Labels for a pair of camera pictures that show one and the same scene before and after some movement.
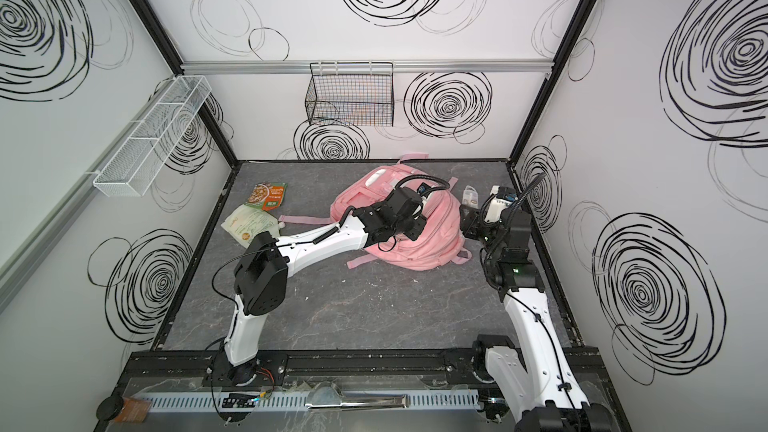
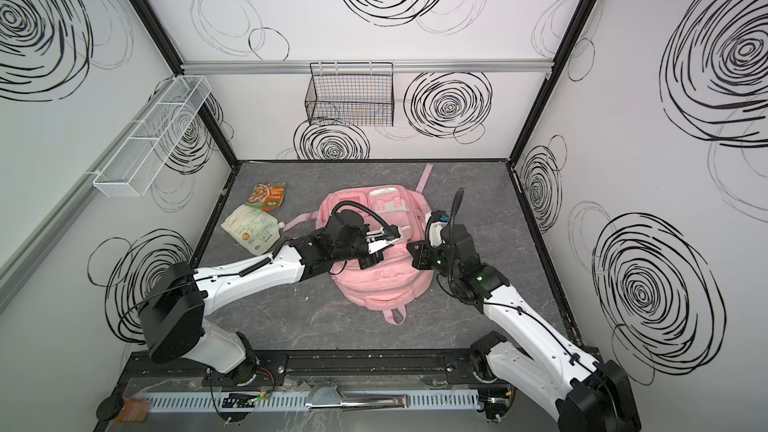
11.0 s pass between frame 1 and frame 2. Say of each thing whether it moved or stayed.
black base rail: stayed
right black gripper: moved
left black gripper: moved
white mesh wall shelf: stayed
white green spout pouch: stayed
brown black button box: stayed
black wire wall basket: stayed
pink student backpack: moved
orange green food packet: stayed
